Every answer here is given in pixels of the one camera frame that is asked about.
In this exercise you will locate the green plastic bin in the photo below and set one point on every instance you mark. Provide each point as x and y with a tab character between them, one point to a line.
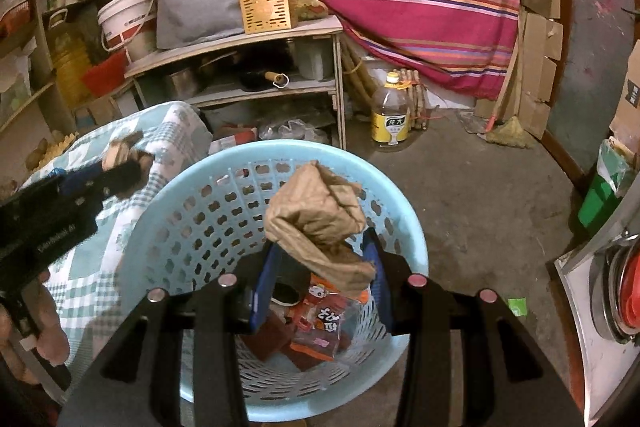
597	197

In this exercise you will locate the brown paper bag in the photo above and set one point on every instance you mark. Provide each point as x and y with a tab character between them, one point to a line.
315	212

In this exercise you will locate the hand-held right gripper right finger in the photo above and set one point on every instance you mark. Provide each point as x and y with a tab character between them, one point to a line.
381	287

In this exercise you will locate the light blue plastic basket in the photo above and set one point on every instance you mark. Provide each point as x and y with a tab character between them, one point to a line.
200	217

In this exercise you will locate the bamboo poles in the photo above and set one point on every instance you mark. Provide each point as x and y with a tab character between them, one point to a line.
357	77

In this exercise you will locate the grey fabric cover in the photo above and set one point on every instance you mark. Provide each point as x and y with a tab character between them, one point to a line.
200	2

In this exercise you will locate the yellow egg tray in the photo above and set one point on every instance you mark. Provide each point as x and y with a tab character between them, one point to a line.
59	147

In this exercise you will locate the green paper scrap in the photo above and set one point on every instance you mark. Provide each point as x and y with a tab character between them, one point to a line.
517	306

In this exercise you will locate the yellow chopstick holder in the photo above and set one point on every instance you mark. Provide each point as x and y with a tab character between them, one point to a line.
267	12

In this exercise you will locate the green checked tablecloth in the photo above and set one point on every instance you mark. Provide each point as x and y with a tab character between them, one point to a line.
165	132

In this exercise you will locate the red plastic basket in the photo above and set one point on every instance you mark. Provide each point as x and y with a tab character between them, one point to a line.
105	74

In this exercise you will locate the clear plastic bags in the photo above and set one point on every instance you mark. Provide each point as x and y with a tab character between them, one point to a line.
295	129

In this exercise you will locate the potato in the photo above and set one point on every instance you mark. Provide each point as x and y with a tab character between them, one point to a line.
37	157

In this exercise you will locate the cardboard box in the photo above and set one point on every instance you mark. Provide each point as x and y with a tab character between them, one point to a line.
97	112

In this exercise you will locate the yellow oil jug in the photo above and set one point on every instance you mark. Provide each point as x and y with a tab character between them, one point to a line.
70	62

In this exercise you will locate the dark brown paper scrap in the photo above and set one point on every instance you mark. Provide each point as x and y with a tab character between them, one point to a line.
122	181

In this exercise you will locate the steel basin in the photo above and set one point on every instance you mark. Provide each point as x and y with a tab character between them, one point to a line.
620	292

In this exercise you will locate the orange snack packet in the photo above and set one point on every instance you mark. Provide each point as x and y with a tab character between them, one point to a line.
325	317

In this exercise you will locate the flattened cardboard pieces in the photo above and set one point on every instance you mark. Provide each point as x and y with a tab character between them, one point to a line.
537	37

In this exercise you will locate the clear oil bottle yellow label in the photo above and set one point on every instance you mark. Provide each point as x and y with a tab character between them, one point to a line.
390	117

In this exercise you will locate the grey plastic container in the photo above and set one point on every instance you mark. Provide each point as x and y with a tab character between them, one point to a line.
312	57

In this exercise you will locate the brown cardboard carton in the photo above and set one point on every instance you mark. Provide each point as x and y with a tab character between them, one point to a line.
627	102

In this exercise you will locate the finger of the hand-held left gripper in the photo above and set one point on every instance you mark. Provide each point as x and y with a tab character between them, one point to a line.
85	198
80	178

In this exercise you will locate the white wooden shelf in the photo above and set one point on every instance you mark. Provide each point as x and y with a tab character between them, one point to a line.
310	25

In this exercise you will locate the person's left hand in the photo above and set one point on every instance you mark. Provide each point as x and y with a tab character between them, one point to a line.
50	332

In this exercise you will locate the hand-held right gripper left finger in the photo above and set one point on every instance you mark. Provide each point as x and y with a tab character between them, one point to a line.
261	292

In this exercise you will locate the bundle of wooden sticks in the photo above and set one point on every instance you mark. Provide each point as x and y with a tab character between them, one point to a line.
417	99

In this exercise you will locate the white plastic bucket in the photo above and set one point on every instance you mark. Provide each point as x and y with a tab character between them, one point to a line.
127	22

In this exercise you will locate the straw broom head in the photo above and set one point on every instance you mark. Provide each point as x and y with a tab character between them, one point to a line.
507	133

